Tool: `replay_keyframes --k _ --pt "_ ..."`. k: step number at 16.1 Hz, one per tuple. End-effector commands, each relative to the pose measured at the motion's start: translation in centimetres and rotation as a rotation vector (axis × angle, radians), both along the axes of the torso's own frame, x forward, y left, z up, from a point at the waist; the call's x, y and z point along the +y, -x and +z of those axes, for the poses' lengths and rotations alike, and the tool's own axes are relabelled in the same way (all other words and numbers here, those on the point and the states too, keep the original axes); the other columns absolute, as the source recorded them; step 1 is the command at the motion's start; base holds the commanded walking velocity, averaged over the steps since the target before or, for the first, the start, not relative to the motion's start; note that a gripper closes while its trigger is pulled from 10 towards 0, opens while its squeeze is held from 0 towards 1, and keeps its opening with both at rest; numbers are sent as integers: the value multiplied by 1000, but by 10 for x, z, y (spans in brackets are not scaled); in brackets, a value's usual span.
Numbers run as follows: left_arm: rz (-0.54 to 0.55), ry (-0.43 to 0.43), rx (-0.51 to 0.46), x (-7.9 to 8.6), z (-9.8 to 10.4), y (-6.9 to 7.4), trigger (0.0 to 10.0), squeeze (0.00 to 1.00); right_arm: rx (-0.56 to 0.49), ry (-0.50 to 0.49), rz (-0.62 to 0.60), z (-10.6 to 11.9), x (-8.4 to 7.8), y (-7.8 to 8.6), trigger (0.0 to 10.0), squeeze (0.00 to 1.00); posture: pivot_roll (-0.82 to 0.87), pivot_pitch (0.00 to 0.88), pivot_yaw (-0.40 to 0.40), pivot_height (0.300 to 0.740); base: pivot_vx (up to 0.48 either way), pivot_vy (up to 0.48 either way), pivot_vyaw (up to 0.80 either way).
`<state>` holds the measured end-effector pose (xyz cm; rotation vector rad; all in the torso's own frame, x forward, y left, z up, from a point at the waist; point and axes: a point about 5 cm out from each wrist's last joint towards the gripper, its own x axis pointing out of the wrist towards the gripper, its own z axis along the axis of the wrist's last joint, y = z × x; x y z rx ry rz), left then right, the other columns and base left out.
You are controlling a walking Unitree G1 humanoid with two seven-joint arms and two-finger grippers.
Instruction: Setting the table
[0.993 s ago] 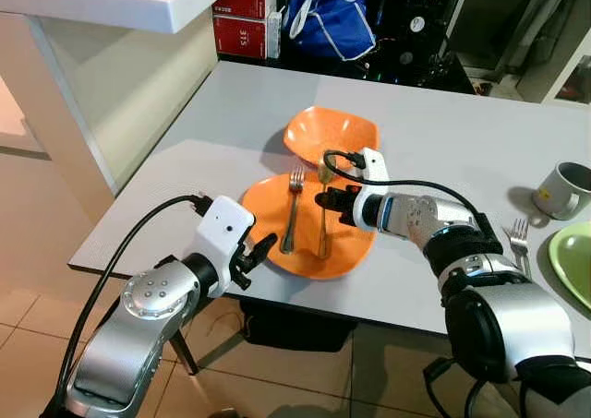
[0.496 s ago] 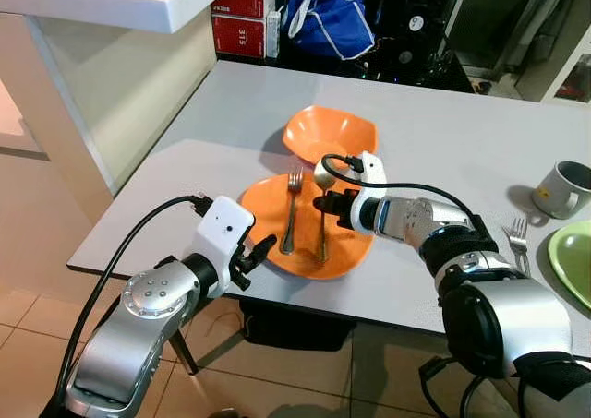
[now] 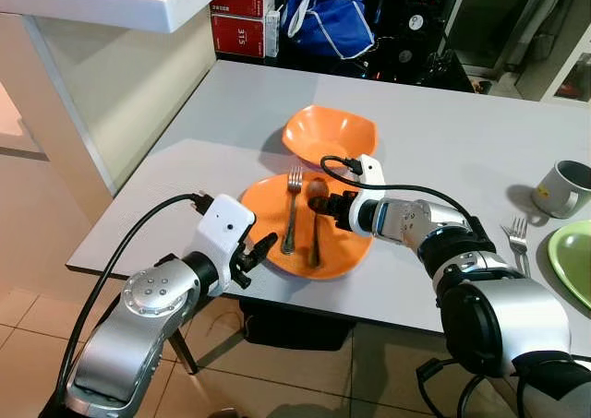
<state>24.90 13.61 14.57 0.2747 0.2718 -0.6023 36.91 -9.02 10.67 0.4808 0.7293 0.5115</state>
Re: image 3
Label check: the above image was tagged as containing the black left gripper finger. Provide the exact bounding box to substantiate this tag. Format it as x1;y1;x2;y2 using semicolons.
244;233;278;271

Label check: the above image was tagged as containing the metal spoon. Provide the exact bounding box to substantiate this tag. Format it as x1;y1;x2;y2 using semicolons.
307;179;330;269

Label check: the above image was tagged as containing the orange plate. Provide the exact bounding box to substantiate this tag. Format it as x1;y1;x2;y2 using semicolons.
240;173;375;281

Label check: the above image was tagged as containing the silver metal fork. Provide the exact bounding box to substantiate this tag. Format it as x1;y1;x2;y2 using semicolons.
280;167;305;256
501;217;530;281

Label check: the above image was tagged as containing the orange bowl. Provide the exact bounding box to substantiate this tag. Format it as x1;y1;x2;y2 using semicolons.
282;104;378;165

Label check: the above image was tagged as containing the black box under table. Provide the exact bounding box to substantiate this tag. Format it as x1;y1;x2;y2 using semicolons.
238;298;356;352

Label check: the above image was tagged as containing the black metal table leg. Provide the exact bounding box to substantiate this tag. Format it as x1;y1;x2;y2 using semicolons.
166;330;199;376

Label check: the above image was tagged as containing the blue bag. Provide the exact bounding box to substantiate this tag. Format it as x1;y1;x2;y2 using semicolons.
282;0;375;61

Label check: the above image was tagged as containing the black computer equipment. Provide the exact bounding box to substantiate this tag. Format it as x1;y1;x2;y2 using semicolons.
277;0;523;94

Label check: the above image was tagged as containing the green plate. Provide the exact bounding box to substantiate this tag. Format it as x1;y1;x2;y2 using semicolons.
548;219;591;310

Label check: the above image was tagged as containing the grey mug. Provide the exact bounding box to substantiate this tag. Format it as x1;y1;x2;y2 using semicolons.
531;160;591;220

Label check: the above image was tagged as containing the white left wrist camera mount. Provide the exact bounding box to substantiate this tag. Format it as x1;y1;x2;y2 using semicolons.
197;194;256;257

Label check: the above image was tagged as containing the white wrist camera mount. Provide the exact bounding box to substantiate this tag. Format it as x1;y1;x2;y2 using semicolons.
349;154;385;199
197;194;256;257

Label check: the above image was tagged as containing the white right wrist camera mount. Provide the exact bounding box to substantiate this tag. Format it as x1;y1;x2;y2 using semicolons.
349;154;385;199

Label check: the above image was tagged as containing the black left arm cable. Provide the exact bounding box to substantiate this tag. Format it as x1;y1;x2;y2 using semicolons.
54;193;206;418

